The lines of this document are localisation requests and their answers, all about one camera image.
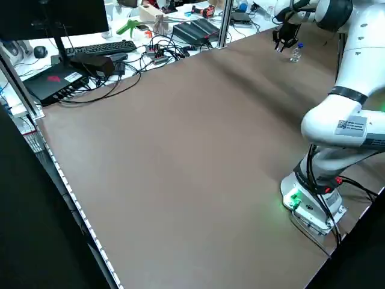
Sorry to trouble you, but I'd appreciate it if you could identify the aluminium frame post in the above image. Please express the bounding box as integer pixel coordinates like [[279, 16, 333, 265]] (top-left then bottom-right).
[[0, 46, 45, 119], [215, 0, 233, 49]]

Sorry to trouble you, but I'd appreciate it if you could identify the black monitor stand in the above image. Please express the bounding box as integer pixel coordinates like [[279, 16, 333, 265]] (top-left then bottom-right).
[[42, 35, 81, 67]]

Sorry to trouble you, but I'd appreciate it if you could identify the orange power drill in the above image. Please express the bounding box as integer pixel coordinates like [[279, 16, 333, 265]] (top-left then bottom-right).
[[191, 5, 216, 18]]

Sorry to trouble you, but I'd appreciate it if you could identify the black power adapter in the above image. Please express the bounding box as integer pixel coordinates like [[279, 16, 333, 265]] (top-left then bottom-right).
[[110, 60, 127, 76]]

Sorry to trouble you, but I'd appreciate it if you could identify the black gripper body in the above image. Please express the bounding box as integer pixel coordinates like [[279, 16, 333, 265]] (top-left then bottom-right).
[[272, 23, 301, 43]]

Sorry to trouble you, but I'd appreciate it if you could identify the pale wooden block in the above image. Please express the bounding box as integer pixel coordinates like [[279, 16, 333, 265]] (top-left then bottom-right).
[[138, 4, 170, 23]]

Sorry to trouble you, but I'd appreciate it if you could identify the black flat device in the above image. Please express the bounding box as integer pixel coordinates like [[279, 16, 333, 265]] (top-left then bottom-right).
[[230, 11, 252, 25]]

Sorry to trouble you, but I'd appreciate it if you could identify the white led strip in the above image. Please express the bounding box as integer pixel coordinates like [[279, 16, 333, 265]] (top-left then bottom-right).
[[31, 116, 125, 289]]

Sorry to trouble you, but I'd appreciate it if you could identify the dark brown box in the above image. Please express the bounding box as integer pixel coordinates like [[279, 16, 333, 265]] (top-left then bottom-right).
[[69, 55, 116, 79]]

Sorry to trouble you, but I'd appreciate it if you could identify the clear bottle blue cap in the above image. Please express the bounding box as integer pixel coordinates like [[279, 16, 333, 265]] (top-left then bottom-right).
[[289, 42, 304, 63]]

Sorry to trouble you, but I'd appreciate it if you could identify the black keyboard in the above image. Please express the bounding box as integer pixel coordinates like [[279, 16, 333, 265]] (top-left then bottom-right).
[[64, 39, 138, 57]]

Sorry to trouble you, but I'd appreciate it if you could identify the grey usb hub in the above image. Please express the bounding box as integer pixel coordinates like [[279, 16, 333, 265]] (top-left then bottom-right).
[[145, 43, 170, 66]]

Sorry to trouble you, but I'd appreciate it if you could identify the green glue gun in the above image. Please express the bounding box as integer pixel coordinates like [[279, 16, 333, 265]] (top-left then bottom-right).
[[115, 18, 141, 36]]

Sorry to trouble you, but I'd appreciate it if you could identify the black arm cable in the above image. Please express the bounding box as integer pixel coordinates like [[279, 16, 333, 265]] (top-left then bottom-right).
[[271, 4, 346, 81]]

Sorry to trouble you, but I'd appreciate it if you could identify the black computer mouse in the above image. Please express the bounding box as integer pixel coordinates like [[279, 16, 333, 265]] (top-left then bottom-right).
[[32, 45, 49, 60]]

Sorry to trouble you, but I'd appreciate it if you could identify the black computer monitor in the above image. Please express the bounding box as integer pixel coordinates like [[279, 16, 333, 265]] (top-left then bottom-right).
[[0, 0, 110, 42]]

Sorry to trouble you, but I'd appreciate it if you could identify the black power supply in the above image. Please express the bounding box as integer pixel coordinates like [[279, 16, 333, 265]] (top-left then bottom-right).
[[172, 21, 208, 46], [191, 18, 221, 43]]

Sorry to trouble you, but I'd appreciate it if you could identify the black base cable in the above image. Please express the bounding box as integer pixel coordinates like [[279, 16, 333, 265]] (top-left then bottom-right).
[[289, 150, 378, 260]]

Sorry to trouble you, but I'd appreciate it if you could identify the white grey device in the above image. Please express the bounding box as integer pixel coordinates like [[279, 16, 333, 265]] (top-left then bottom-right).
[[0, 40, 31, 66]]

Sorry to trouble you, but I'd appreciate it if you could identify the black mini computer red logo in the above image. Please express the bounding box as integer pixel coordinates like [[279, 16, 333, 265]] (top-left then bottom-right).
[[22, 63, 91, 108]]

